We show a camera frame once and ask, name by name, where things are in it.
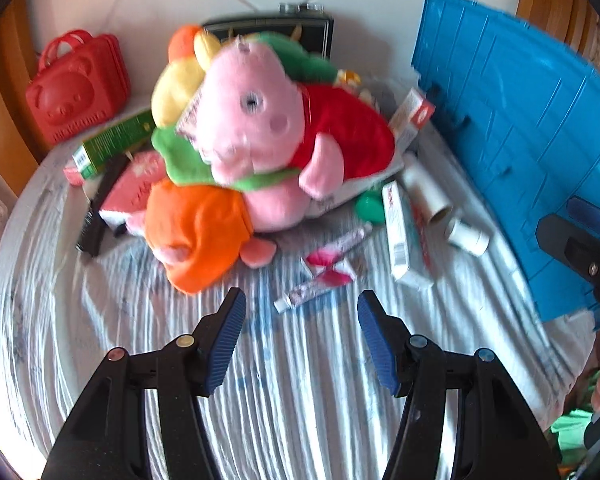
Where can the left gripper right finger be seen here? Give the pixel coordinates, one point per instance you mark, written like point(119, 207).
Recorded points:
point(497, 436)

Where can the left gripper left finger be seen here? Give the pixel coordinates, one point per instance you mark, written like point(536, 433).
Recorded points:
point(105, 434)

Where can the small white cap bottle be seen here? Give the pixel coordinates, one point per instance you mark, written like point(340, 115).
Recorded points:
point(461, 235)

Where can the white cylinder bottle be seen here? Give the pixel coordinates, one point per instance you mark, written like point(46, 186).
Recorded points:
point(427, 195)

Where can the white red toothpaste box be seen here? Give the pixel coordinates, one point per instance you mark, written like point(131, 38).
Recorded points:
point(396, 229)

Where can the black comb brush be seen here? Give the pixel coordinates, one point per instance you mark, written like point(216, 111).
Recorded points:
point(93, 227)

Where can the red white small box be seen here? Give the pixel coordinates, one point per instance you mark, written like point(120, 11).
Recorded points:
point(410, 117)

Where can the pink toothpaste tube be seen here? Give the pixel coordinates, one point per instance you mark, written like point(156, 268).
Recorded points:
point(328, 268)

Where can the orange plush toy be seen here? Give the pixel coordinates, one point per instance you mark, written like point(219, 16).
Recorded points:
point(198, 232)

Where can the green cardboard box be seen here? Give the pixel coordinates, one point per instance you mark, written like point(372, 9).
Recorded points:
point(92, 156)

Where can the green plush toy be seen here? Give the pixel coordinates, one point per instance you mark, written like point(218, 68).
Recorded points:
point(299, 64)

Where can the pink pig plush toy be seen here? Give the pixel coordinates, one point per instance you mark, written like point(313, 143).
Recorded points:
point(248, 118)

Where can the red bear handbag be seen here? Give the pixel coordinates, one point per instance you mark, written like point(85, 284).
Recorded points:
point(81, 82)

